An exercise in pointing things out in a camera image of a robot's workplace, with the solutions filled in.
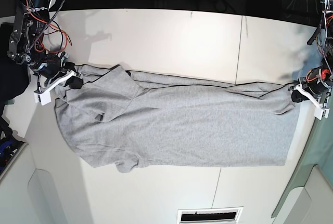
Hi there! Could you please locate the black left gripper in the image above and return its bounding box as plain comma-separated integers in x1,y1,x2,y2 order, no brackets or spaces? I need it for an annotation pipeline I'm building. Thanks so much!
291,67,332,107

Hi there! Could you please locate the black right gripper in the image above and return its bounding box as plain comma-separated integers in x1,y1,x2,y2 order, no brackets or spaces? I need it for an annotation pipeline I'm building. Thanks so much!
27,52,83,89

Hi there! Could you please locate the grey t-shirt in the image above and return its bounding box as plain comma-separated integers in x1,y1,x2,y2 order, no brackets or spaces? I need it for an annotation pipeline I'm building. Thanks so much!
55,65,300,173

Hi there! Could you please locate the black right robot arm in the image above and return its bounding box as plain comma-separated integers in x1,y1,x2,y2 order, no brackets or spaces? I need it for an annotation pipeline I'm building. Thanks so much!
7,0,83,89

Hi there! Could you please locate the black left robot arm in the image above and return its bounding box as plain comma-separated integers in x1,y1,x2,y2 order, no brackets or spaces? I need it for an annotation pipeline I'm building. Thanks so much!
289,0,332,108

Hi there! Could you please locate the dark navy cloth pile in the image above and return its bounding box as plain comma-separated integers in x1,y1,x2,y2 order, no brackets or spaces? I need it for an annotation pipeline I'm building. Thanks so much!
1,23,29,117

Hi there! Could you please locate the white vent grille slot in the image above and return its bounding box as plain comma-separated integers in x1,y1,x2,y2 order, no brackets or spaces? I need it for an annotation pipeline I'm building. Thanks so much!
177,207,244,224

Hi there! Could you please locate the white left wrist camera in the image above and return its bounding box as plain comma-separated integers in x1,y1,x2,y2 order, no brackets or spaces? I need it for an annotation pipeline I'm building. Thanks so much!
314,107,330,120

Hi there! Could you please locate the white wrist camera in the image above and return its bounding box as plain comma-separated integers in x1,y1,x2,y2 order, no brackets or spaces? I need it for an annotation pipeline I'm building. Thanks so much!
33,90,52,106
314,107,330,120

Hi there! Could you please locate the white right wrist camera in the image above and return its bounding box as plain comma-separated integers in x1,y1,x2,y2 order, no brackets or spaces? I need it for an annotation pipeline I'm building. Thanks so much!
33,90,52,106

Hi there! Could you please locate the blue cables left edge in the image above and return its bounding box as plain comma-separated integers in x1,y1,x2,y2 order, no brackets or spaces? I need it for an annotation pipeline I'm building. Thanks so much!
0,127,17,173

